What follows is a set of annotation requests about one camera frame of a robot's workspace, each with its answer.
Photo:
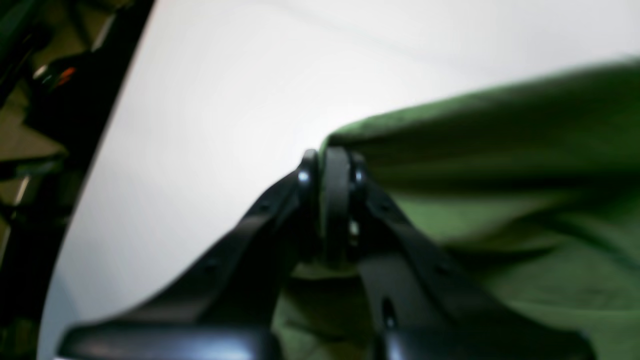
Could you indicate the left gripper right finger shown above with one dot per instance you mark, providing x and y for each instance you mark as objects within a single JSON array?
[{"x": 423, "y": 305}]

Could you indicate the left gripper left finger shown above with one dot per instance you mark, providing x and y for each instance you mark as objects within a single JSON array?
[{"x": 222, "y": 306}]

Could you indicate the green t-shirt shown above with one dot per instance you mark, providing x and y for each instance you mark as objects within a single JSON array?
[{"x": 532, "y": 187}]

